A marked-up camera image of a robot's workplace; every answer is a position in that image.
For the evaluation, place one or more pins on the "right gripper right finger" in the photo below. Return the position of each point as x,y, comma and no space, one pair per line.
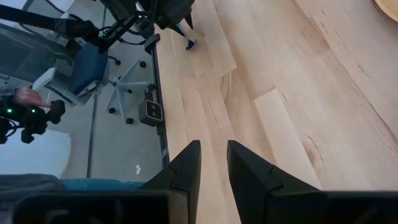
248,177

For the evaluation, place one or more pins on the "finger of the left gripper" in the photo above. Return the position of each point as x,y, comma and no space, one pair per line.
189,21

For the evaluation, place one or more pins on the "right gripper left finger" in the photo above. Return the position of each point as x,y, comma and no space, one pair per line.
188,171

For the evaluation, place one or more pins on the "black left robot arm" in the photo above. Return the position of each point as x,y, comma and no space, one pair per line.
37,20

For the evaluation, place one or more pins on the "white paper scrap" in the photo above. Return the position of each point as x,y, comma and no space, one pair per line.
138,169

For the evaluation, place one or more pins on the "blue white office chair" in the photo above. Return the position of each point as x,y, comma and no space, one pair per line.
88,67

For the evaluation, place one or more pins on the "dark grey cabinet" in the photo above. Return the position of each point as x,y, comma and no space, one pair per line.
21,56

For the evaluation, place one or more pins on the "person's hand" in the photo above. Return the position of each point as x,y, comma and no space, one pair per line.
28,96

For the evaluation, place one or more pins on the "black table edge frame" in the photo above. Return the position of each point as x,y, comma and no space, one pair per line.
158,81

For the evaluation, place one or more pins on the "small grey camera box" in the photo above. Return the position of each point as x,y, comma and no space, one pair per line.
150,112

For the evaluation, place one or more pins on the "grey metal frame leg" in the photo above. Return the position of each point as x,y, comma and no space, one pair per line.
91,140

